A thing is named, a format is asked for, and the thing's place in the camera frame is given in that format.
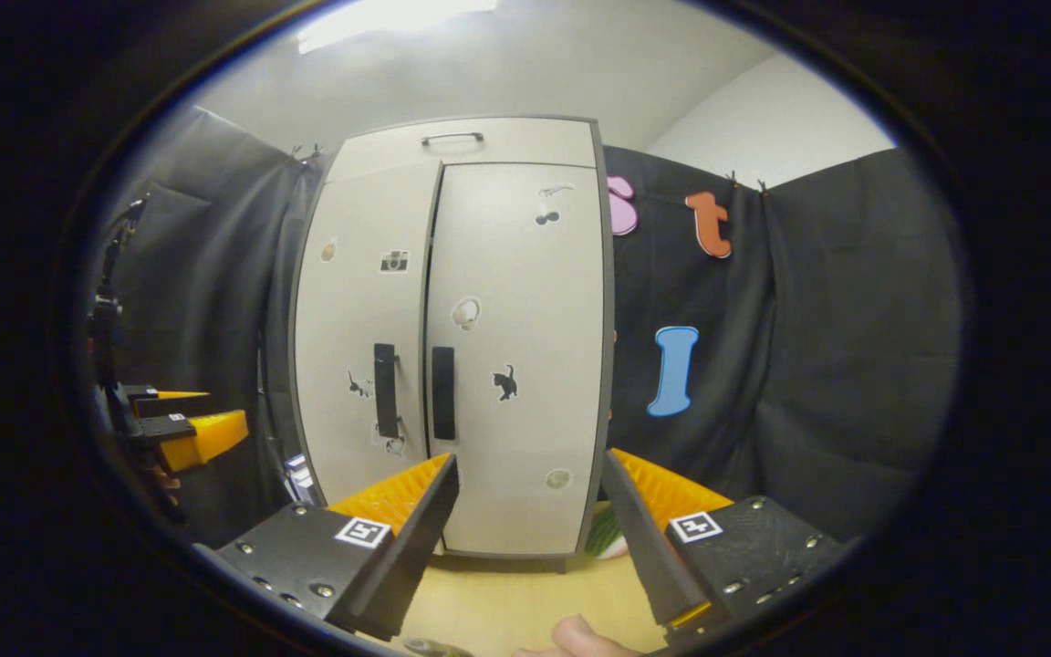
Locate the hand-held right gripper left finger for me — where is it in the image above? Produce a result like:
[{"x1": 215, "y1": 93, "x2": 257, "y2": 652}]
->
[{"x1": 190, "y1": 453, "x2": 461, "y2": 643}]

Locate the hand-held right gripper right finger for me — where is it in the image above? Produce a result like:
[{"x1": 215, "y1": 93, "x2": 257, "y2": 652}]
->
[{"x1": 598, "y1": 447, "x2": 852, "y2": 651}]

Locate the round brown coaster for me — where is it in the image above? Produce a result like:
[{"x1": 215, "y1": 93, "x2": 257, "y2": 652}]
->
[{"x1": 401, "y1": 636, "x2": 473, "y2": 657}]

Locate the white cabinet door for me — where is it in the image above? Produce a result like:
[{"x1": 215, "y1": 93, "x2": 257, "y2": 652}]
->
[
  {"x1": 292, "y1": 162, "x2": 443, "y2": 508},
  {"x1": 422, "y1": 162, "x2": 608, "y2": 558}
]

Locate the white grey cabinet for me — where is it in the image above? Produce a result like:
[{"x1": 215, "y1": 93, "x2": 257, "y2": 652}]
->
[{"x1": 287, "y1": 114, "x2": 617, "y2": 573}]

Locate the white cabinet drawer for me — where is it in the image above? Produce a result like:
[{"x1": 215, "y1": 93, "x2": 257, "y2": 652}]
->
[{"x1": 324, "y1": 116, "x2": 600, "y2": 184}]

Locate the green white object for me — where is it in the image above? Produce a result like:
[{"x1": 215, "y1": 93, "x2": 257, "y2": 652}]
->
[{"x1": 584, "y1": 506, "x2": 630, "y2": 560}]

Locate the black door handle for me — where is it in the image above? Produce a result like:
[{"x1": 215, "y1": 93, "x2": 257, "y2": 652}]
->
[
  {"x1": 431, "y1": 346, "x2": 457, "y2": 442},
  {"x1": 373, "y1": 342, "x2": 400, "y2": 440}
]

